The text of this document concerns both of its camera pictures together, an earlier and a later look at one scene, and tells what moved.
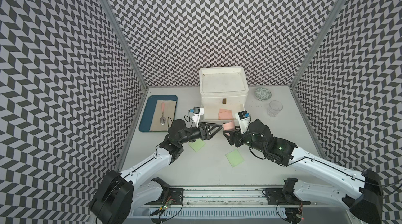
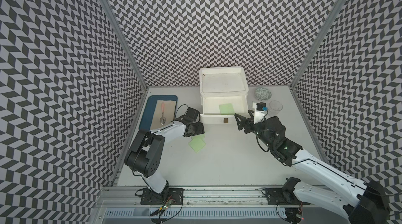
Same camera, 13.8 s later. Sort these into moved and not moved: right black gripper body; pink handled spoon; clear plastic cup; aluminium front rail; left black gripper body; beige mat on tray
Moved: left black gripper body; right black gripper body
Not moved: aluminium front rail; pink handled spoon; beige mat on tray; clear plastic cup
